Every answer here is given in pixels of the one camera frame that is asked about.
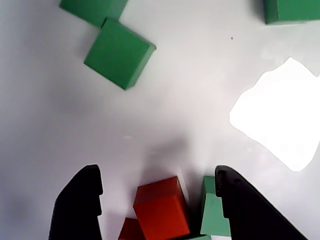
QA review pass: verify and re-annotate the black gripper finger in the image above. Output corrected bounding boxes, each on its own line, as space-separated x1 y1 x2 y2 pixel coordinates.
48 164 104 240
214 164 309 240

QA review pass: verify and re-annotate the red cube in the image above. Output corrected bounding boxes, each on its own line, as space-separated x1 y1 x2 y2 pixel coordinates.
132 176 191 240
117 217 145 240

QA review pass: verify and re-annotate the white round plate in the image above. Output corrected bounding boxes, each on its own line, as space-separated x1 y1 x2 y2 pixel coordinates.
0 0 320 240

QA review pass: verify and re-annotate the green cube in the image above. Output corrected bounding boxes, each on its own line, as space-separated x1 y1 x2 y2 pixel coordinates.
262 0 320 25
199 175 232 238
83 16 157 91
59 0 129 29
183 234 212 240

